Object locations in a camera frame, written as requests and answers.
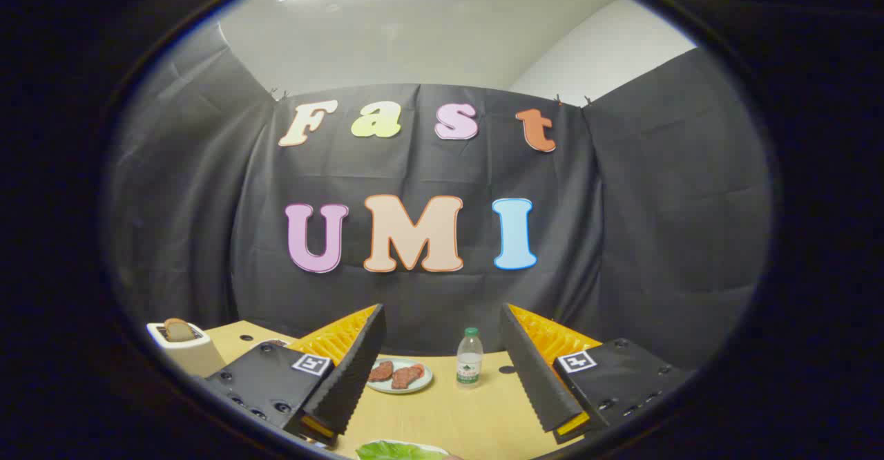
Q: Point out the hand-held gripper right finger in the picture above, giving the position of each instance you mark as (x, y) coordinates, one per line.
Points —
(532, 370)

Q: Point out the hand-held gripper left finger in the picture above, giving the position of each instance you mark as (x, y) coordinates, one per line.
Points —
(356, 370)

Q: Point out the green lettuce leaf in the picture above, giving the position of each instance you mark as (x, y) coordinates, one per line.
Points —
(397, 452)

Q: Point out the toasted bread slice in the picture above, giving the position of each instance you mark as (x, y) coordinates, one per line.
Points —
(179, 331)

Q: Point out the brown meat patty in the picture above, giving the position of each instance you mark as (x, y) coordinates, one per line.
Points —
(407, 376)
(380, 371)

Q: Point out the clear plastic water bottle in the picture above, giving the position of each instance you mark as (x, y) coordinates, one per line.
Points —
(469, 363)

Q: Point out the pale green oval plate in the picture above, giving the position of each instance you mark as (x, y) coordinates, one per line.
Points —
(425, 380)

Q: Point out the white toaster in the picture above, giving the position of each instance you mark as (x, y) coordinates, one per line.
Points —
(197, 360)

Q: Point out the black backdrop cloth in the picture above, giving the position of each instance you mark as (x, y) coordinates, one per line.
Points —
(414, 170)

